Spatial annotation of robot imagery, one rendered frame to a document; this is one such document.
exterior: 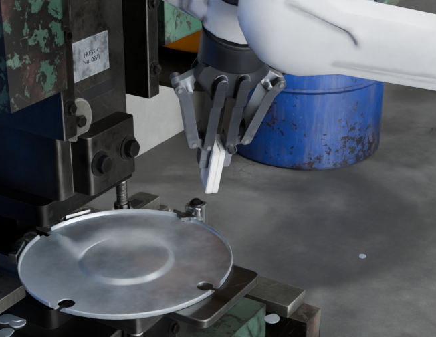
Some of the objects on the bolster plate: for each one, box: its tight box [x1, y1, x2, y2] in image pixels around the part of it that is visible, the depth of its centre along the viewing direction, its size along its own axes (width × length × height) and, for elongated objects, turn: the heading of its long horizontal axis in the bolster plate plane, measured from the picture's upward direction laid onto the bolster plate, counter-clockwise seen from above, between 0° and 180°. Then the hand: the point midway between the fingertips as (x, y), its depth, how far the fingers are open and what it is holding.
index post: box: [185, 198, 207, 224], centre depth 148 cm, size 3×3×10 cm
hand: (212, 164), depth 114 cm, fingers closed
